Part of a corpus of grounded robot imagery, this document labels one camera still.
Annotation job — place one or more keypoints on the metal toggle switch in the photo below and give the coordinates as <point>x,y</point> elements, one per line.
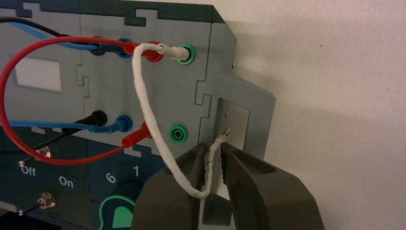
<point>47,200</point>
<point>43,153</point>

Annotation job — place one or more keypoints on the grey and teal task box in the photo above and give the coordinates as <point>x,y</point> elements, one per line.
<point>111,89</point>

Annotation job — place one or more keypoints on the green banana socket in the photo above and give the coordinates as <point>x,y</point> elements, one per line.
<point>189,57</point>
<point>178,133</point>

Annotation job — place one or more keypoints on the white display window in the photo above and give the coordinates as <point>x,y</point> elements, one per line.
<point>38,76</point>

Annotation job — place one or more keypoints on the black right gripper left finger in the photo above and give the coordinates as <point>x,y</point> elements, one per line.
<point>168,200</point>

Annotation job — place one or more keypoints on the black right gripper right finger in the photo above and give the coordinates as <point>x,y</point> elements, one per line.
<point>269,200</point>

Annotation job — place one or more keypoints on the green rotary knob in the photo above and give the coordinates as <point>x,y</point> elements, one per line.
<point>119,214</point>

